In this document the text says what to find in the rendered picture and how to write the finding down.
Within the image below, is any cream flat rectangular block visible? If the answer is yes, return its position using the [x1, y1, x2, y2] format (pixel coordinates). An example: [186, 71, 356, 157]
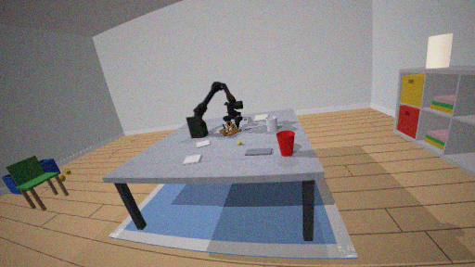
[255, 114, 268, 122]

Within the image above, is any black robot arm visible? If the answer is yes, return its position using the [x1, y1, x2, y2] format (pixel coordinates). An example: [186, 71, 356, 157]
[194, 82, 243, 118]

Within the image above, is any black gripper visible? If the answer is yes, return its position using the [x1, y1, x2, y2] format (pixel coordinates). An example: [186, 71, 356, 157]
[223, 109, 243, 128]

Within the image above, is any white cup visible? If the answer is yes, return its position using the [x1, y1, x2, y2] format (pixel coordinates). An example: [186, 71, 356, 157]
[265, 116, 278, 132]

